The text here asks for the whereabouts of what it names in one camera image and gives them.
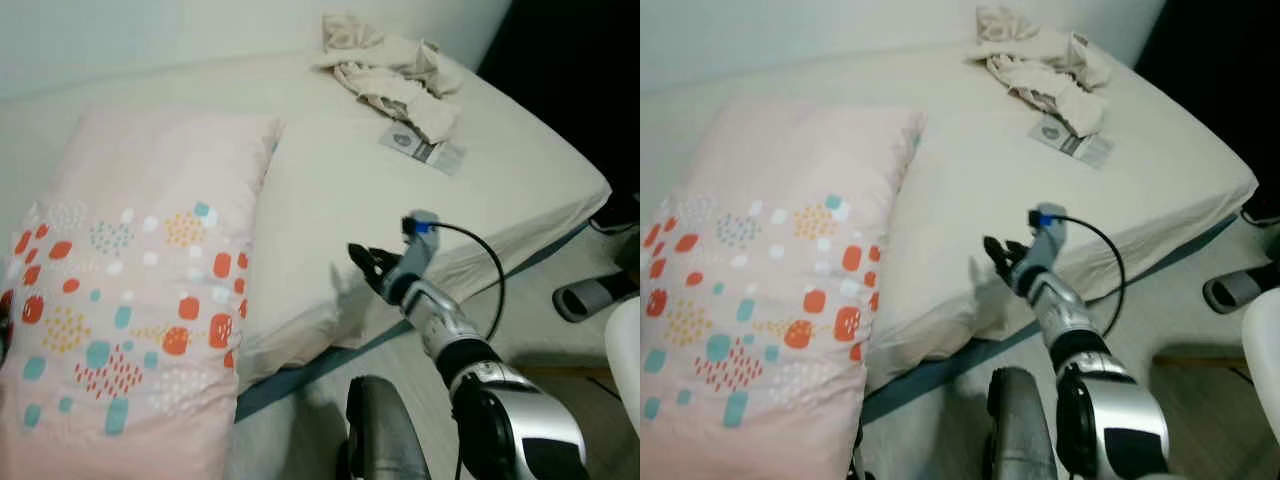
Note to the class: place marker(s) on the flat grey white packet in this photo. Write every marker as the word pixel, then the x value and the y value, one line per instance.
pixel 1090 150
pixel 440 155

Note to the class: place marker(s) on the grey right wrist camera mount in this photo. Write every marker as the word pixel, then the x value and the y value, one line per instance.
pixel 1048 240
pixel 418 245

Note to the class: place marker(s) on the dark grey robot leg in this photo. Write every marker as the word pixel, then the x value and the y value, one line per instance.
pixel 1020 430
pixel 385 435

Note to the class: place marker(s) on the bed with cream sheet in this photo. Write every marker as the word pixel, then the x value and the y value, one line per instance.
pixel 1040 200
pixel 400 200

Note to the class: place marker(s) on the grey slipper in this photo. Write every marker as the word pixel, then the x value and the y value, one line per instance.
pixel 590 297
pixel 1240 288

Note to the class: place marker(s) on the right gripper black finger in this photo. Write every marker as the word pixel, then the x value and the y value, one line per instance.
pixel 371 275
pixel 996 247
pixel 1001 270
pixel 362 254

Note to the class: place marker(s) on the tall black case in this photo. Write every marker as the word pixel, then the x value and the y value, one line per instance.
pixel 1220 80
pixel 570 70

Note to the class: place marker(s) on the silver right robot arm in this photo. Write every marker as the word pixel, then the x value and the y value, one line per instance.
pixel 520 420
pixel 1110 420

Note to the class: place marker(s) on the crumpled beige clothes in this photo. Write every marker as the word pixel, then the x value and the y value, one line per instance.
pixel 1040 70
pixel 385 75

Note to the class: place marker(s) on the white plastic shell chair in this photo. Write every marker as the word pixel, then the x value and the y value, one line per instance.
pixel 625 360
pixel 1265 360

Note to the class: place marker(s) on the pink pillow with coloured spots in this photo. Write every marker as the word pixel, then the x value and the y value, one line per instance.
pixel 130 300
pixel 770 300

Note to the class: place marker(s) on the blue bed base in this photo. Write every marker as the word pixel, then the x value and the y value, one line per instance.
pixel 290 385
pixel 930 375

